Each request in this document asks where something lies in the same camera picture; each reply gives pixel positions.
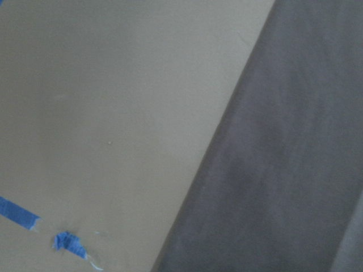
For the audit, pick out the brown t-shirt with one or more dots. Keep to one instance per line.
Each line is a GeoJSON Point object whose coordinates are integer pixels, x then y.
{"type": "Point", "coordinates": [280, 186]}

